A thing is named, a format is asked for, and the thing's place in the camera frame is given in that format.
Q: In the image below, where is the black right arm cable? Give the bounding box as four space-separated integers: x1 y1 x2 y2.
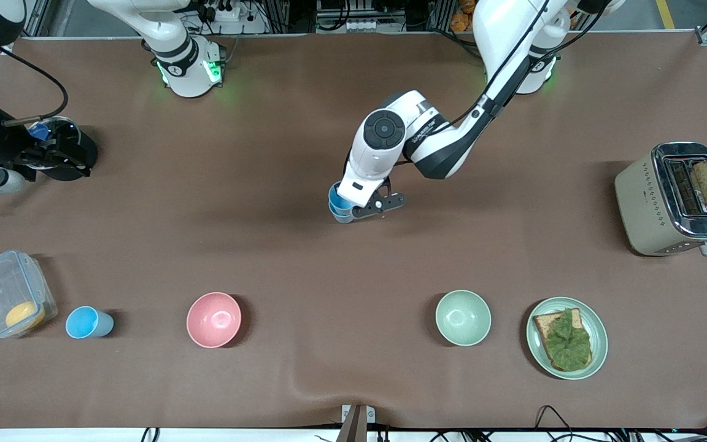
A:
0 46 69 128

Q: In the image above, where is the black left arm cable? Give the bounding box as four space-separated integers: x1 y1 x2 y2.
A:
390 0 581 173

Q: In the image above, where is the black cable loop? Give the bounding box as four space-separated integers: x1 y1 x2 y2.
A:
535 405 575 440

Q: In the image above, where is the pink bowl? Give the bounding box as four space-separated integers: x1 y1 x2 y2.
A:
187 292 242 349

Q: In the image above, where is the clear plastic lidded container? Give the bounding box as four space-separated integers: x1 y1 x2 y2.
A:
0 249 58 339

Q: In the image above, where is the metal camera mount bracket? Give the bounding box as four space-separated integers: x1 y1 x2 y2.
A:
341 404 376 442

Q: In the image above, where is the green bowl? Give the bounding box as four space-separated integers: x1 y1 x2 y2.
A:
435 290 492 347

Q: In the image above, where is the green plate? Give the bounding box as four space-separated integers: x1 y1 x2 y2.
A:
526 297 608 381

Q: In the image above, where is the toast slice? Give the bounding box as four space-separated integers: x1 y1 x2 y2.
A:
533 308 593 372

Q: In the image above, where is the brown table mat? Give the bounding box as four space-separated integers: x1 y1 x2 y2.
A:
0 32 707 430

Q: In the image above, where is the dark saucepan with blue handle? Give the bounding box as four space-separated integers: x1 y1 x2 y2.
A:
0 115 98 211

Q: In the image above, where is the orange packaged snacks pile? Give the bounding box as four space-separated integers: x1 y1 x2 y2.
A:
450 0 477 33

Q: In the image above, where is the orange food in container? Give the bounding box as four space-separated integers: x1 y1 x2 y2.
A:
5 301 46 329

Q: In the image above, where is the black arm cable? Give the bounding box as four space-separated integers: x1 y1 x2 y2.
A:
0 46 69 128
390 0 581 173

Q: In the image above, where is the green lettuce leaf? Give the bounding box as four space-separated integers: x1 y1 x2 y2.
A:
544 309 592 371

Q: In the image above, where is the aluminium frame post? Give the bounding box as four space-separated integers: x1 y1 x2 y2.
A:
25 0 78 37

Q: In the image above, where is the beige chrome toaster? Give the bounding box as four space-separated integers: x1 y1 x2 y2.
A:
614 142 707 257

